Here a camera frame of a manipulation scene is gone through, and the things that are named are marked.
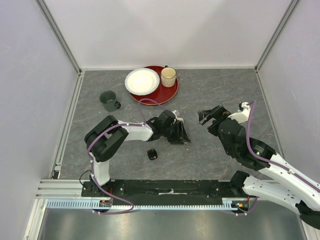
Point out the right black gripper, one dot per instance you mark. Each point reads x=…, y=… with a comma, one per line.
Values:
x=219, y=112

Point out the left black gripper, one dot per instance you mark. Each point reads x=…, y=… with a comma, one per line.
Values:
x=180, y=136

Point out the black earbud charging case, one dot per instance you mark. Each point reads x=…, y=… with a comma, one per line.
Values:
x=152, y=154

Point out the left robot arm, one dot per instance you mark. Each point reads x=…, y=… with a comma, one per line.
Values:
x=105, y=139

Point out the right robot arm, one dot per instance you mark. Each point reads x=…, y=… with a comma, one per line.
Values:
x=296, y=192

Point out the red round tray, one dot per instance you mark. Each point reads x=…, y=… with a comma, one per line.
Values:
x=161, y=95

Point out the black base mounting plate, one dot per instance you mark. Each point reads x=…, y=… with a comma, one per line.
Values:
x=173, y=192

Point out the beige ceramic cup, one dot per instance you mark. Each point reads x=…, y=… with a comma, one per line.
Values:
x=168, y=76

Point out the white paper plate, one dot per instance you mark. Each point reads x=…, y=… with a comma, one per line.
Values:
x=142, y=81

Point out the dark green mug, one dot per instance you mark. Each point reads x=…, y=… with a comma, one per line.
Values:
x=109, y=101

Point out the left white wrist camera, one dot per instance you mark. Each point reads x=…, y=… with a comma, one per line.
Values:
x=177, y=115

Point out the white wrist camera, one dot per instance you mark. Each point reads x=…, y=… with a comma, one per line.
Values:
x=242, y=114
x=177, y=115

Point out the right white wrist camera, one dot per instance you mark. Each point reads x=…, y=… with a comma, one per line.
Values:
x=242, y=114

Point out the slotted cable duct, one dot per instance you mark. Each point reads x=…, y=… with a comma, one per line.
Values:
x=226, y=205

